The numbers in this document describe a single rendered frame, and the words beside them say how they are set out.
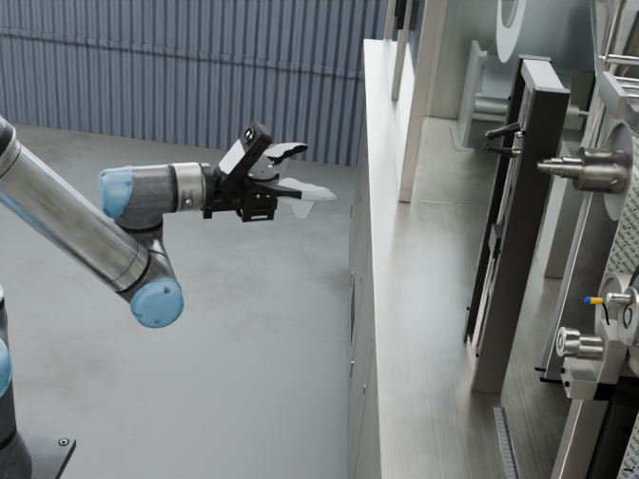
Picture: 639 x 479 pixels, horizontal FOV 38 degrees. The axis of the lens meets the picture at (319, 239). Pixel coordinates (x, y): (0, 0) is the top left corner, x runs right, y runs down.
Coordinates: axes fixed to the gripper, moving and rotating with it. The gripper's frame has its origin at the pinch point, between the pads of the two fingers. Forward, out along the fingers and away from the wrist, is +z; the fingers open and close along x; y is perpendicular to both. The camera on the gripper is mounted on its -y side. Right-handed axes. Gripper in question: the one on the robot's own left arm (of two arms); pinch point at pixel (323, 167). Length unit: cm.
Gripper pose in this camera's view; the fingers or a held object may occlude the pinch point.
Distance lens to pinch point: 152.1
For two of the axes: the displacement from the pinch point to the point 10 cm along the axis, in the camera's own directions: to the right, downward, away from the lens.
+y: -1.3, 7.9, 5.9
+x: 3.1, 6.0, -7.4
